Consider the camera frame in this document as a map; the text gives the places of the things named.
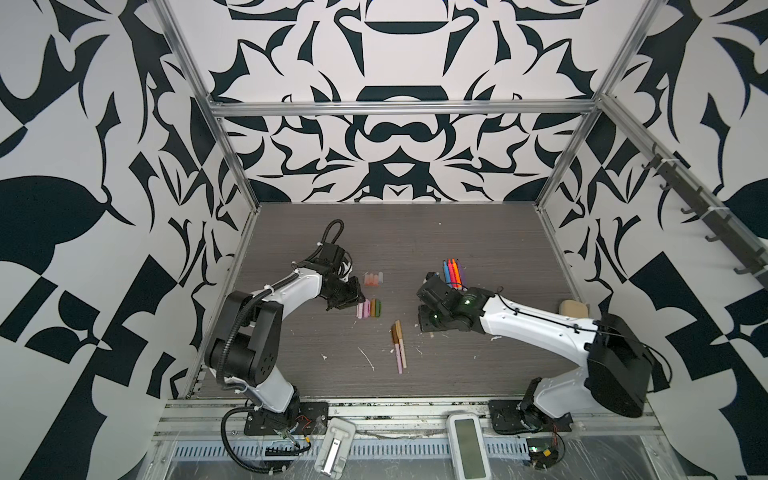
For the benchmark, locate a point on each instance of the orange marker pen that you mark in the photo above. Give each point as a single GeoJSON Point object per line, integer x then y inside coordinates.
{"type": "Point", "coordinates": [458, 278]}

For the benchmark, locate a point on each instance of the purple marker pen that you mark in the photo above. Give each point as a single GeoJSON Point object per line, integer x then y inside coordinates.
{"type": "Point", "coordinates": [461, 270]}

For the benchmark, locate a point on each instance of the white handheld display device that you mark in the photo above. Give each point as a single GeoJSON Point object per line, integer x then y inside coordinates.
{"type": "Point", "coordinates": [467, 447]}

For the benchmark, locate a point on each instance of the black coat hook rail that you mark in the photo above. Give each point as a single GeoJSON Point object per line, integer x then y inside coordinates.
{"type": "Point", "coordinates": [701, 204]}

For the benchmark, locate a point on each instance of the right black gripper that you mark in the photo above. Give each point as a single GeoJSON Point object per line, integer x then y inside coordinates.
{"type": "Point", "coordinates": [423, 322]}

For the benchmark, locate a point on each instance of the white grey remote device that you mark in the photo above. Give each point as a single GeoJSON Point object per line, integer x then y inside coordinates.
{"type": "Point", "coordinates": [335, 448]}

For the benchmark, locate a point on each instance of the aluminium frame front rail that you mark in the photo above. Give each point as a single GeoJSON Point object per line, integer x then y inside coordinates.
{"type": "Point", "coordinates": [199, 419]}

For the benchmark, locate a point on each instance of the blue marker pen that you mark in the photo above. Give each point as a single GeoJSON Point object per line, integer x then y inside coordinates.
{"type": "Point", "coordinates": [447, 273]}

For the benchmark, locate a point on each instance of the red pink marker pen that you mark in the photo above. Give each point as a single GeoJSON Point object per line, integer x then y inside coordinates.
{"type": "Point", "coordinates": [452, 275]}

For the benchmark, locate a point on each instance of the small green led circuit board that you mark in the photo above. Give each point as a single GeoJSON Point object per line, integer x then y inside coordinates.
{"type": "Point", "coordinates": [545, 453]}

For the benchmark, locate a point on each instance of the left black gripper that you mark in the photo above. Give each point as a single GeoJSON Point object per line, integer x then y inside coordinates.
{"type": "Point", "coordinates": [355, 295]}

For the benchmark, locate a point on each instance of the gold tan marker pen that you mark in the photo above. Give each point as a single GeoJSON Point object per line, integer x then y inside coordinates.
{"type": "Point", "coordinates": [399, 335]}

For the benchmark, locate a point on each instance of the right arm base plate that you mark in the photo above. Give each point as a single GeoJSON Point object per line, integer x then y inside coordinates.
{"type": "Point", "coordinates": [508, 417]}

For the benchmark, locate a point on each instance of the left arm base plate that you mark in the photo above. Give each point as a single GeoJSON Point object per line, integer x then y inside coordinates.
{"type": "Point", "coordinates": [299, 419]}

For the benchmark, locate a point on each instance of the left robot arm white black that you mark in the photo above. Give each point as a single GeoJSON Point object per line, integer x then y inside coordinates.
{"type": "Point", "coordinates": [243, 348]}

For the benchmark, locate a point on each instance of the beige whiteboard eraser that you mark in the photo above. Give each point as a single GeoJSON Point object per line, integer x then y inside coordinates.
{"type": "Point", "coordinates": [574, 308]}

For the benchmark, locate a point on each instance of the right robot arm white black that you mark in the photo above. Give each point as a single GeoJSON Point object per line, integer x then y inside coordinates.
{"type": "Point", "coordinates": [613, 368]}

